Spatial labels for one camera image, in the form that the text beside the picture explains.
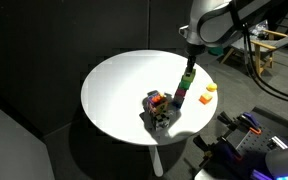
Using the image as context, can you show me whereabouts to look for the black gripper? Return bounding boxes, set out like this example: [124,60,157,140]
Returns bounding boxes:
[184,43,207,75]

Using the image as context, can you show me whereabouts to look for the light green block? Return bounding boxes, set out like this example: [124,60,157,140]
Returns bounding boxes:
[181,68,197,84]

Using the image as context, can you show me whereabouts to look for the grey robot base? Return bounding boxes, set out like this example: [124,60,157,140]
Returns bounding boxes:
[264,139,288,180]

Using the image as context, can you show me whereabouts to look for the magenta block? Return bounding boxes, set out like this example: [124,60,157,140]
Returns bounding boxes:
[174,87,188,99]

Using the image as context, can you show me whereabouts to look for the orange block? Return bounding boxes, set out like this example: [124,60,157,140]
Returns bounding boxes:
[198,92,214,106]

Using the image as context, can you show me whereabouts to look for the blue block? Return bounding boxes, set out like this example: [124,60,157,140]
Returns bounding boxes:
[171,99,185,110]

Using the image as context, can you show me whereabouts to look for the yellow ball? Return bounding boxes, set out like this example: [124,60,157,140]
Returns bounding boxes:
[206,82,219,93]

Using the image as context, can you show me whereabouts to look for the multicolour activity cube toy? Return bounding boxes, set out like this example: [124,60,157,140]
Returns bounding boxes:
[146,89,169,116]

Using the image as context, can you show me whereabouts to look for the wooden armchair grey seat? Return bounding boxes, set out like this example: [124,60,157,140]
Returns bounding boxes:
[219,27,288,84]

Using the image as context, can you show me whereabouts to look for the purple clamp orange tip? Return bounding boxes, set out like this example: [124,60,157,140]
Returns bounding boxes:
[237,111,263,136]

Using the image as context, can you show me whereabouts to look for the white table base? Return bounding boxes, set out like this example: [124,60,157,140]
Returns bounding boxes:
[148,145,165,178]

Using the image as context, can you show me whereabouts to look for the blue and black equipment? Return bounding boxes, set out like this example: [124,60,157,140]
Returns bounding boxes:
[194,105,288,180]

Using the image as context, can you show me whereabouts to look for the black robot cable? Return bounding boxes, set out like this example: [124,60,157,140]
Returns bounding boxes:
[241,19,288,105]

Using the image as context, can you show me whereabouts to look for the purple clamp black handles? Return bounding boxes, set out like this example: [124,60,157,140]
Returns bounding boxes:
[192,134,244,168]

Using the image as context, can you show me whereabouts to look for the silver metal bracket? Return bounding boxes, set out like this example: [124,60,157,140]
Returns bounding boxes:
[267,135,288,151]

